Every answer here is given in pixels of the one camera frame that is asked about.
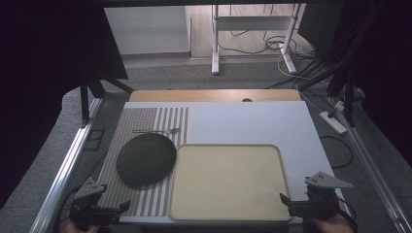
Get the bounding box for black metal stand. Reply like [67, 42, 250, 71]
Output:
[79, 73, 135, 128]
[326, 69, 358, 128]

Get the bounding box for dark grey round plate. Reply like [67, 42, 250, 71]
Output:
[116, 132, 178, 187]

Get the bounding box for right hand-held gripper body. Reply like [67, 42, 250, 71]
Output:
[288, 171, 355, 221]

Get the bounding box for wooden table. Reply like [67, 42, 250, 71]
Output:
[128, 88, 302, 103]

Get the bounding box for tangled floor cables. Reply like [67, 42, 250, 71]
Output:
[217, 28, 317, 82]

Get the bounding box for bundle of black cables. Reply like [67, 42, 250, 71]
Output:
[264, 3, 387, 92]

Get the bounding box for white desk frame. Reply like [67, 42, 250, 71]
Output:
[211, 3, 303, 76]

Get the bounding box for person's left hand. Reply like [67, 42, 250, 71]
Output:
[59, 217, 102, 233]

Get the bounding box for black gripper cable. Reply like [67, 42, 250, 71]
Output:
[52, 150, 109, 233]

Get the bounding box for person's right hand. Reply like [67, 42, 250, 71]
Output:
[306, 210, 358, 233]

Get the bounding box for beige plastic tray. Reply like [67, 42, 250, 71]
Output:
[168, 143, 292, 222]

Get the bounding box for aluminium rail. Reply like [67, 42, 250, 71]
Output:
[326, 95, 412, 233]
[28, 97, 104, 233]

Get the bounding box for grey striped placemat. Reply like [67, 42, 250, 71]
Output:
[96, 107, 189, 217]

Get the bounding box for white power strip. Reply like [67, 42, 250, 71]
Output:
[318, 111, 348, 136]

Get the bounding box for silver metal fork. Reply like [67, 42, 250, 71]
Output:
[131, 127, 182, 135]

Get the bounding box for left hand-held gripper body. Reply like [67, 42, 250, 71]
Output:
[69, 176, 123, 227]

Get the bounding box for white board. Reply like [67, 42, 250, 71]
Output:
[118, 101, 345, 225]

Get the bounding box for black cable loop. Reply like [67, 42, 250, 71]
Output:
[319, 134, 354, 170]

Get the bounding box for dark curtain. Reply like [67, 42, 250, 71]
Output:
[0, 0, 130, 210]
[296, 0, 412, 171]

